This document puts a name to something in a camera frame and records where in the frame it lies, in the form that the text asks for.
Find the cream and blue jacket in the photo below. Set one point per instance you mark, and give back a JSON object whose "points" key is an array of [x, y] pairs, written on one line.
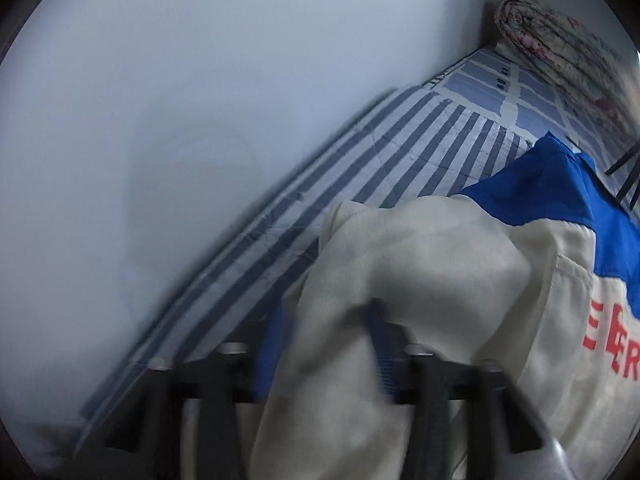
{"points": [[450, 270]]}

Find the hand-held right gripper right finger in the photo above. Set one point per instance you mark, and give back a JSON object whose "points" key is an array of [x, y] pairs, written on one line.
{"points": [[382, 360]]}

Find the blue checked bed sheet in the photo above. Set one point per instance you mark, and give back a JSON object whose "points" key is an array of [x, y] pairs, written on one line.
{"points": [[530, 95]]}

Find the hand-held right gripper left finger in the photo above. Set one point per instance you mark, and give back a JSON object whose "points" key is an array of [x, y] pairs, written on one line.
{"points": [[272, 360]]}

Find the folded floral quilt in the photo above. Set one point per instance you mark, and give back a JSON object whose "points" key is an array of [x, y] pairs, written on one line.
{"points": [[560, 55]]}

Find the blue white striped quilt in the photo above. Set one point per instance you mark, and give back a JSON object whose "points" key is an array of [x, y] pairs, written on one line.
{"points": [[375, 160]]}

